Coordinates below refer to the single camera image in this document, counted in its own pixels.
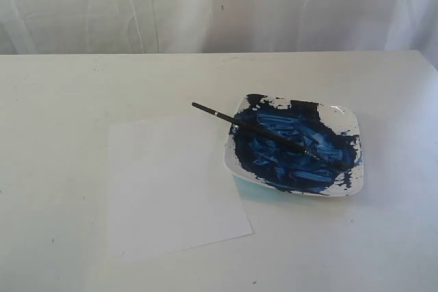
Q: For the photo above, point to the black paintbrush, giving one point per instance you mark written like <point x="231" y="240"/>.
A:
<point x="337" y="164"/>

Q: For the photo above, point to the white backdrop curtain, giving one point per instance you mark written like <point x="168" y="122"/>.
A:
<point x="194" y="26"/>

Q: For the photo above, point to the white paper sheet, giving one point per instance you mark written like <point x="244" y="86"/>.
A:
<point x="168" y="189"/>

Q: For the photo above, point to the white plate with blue paint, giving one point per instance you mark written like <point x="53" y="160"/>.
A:
<point x="328" y="130"/>

